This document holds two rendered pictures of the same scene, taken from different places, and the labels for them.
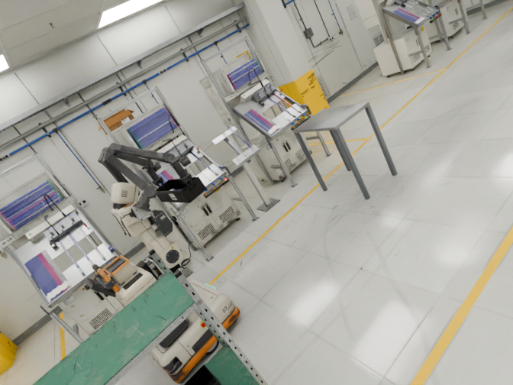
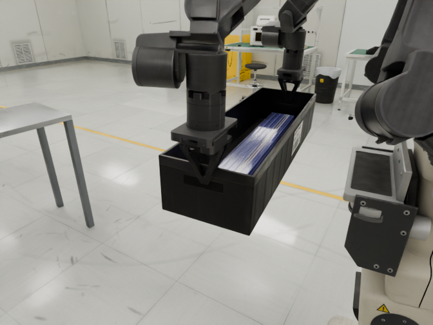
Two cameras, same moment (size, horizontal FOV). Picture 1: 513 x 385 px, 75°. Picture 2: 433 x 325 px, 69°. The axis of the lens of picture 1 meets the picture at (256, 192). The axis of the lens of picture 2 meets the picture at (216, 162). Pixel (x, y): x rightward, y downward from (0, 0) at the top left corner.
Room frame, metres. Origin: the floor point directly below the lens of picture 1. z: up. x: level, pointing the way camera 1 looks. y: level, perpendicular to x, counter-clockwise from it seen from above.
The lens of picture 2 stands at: (3.08, 1.06, 1.35)
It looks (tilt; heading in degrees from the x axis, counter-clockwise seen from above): 26 degrees down; 236
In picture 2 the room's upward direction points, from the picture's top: straight up
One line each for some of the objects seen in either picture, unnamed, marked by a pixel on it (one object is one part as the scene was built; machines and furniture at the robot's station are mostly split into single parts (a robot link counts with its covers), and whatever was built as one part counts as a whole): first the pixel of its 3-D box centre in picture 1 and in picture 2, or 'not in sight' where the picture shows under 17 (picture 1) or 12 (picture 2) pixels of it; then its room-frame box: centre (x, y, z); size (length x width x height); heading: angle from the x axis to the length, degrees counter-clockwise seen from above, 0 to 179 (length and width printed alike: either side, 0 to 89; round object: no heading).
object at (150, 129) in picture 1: (152, 127); not in sight; (4.06, 0.66, 1.52); 0.51 x 0.13 x 0.27; 115
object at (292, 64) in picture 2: (182, 174); (292, 61); (2.35, 0.39, 1.21); 0.10 x 0.07 x 0.07; 31
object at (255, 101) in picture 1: (273, 131); not in sight; (4.59, -0.64, 0.65); 1.01 x 0.73 x 1.29; 25
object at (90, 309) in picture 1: (85, 270); not in sight; (3.39, 1.99, 0.66); 1.01 x 0.73 x 1.31; 25
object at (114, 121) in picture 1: (124, 114); not in sight; (4.29, 0.88, 1.82); 0.68 x 0.30 x 0.20; 115
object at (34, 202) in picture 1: (64, 247); not in sight; (3.57, 2.09, 0.95); 1.35 x 0.82 x 1.90; 25
